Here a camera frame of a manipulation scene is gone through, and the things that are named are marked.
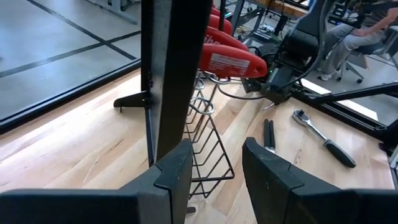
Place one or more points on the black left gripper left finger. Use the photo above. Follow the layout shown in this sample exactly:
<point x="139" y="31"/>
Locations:
<point x="149" y="202"/>

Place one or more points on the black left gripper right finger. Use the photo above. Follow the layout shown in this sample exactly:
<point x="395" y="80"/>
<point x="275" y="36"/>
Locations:
<point x="280" y="196"/>

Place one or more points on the black metal pegboard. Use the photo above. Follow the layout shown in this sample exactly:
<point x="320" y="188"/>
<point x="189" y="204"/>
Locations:
<point x="183" y="77"/>

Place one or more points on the silver ratchet with black grip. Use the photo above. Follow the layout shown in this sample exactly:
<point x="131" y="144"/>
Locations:
<point x="339" y="154"/>

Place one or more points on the wooden workbench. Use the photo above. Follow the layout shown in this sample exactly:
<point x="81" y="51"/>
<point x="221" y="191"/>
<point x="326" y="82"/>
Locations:
<point x="289" y="9"/>

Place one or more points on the person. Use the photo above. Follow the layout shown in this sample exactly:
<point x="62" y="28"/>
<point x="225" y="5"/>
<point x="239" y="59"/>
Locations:
<point x="348" y="40"/>

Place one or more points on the office chair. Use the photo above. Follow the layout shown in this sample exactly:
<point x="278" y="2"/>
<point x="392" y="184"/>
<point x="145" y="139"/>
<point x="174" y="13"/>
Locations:
<point x="370" y="51"/>

